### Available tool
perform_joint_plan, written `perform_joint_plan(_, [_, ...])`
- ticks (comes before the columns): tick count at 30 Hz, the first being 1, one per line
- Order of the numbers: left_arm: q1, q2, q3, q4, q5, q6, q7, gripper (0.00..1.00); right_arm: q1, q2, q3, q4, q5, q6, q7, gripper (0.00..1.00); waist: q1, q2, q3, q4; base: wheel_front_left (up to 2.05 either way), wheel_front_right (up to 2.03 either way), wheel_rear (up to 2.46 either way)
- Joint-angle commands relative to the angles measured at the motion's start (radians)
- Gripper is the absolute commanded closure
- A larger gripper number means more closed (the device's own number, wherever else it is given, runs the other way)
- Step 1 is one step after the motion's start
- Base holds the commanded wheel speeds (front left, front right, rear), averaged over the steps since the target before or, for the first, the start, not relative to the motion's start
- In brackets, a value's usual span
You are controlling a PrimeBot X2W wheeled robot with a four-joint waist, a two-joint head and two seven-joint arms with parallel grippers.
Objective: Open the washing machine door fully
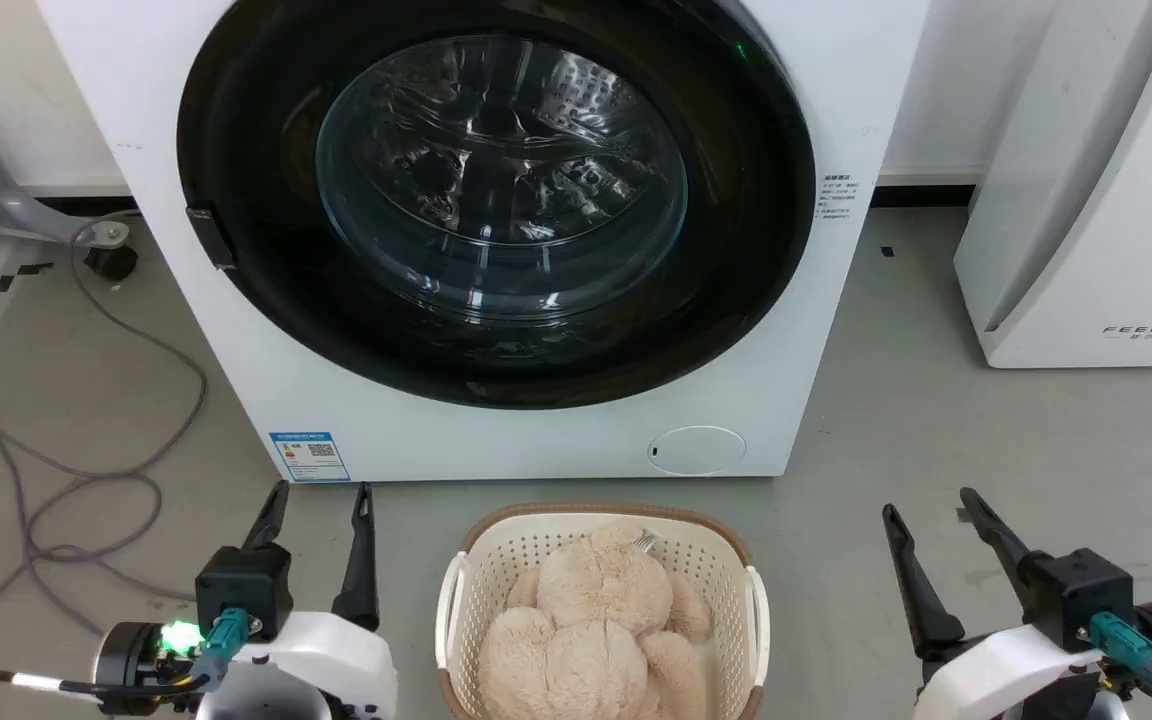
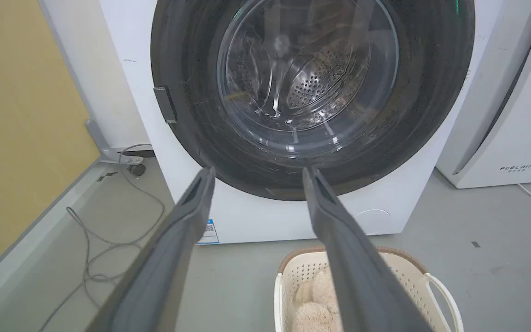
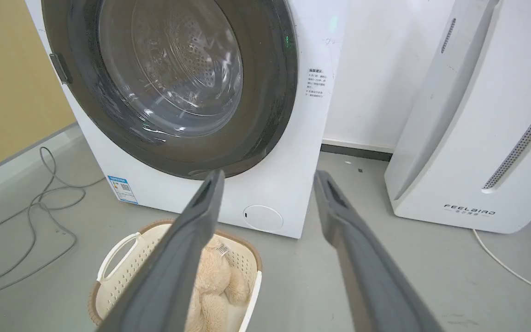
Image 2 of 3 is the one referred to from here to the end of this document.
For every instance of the white air purifier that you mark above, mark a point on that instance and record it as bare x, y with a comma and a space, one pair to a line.
510, 115

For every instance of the white front-load washing machine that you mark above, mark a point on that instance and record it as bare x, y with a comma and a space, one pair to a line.
265, 216

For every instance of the cream plastic laundry basket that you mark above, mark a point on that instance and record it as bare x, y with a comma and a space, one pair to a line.
406, 276

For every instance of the grey wheeled partition foot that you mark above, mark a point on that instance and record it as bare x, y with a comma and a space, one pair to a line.
109, 147

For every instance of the blue and white energy sticker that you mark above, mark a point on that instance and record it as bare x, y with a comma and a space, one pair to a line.
209, 233

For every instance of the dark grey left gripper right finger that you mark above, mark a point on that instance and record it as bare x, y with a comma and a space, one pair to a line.
362, 276

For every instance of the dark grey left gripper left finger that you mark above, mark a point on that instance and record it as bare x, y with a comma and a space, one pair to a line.
164, 267

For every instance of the round black washing machine door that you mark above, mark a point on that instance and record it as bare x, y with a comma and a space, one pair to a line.
228, 152

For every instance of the beige fluffy towel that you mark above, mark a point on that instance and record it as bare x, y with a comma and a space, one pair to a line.
314, 304

